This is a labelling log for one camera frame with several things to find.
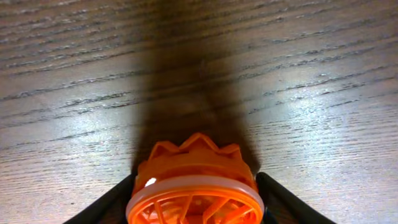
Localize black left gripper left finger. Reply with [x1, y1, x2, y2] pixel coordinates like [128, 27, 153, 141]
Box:
[65, 173, 136, 224]

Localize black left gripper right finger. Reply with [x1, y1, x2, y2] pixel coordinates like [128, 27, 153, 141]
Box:
[256, 172, 334, 224]

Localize orange round spinner toy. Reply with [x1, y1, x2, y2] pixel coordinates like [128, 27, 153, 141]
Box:
[126, 133, 266, 224]

